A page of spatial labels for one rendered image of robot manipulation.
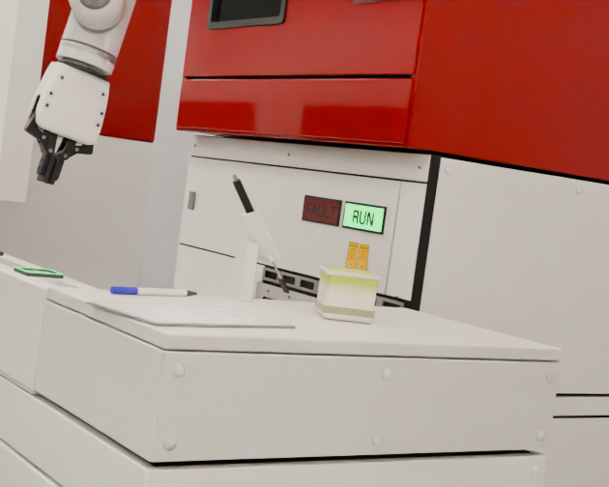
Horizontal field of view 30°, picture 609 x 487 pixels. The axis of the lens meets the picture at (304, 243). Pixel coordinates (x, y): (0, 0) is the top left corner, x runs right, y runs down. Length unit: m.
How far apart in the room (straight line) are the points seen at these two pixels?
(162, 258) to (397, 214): 3.98
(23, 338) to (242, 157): 0.87
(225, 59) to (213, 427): 1.20
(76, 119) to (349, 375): 0.58
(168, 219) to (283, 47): 3.68
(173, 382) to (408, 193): 0.76
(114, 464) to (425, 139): 0.80
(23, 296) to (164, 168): 4.31
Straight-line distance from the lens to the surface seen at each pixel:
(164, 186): 5.86
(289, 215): 2.16
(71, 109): 1.66
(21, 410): 1.59
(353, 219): 1.98
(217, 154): 2.41
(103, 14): 1.60
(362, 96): 1.93
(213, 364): 1.26
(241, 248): 1.62
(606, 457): 2.28
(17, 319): 1.62
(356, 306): 1.54
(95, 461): 1.37
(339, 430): 1.37
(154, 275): 5.88
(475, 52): 1.91
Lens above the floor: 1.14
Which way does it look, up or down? 3 degrees down
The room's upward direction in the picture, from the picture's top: 8 degrees clockwise
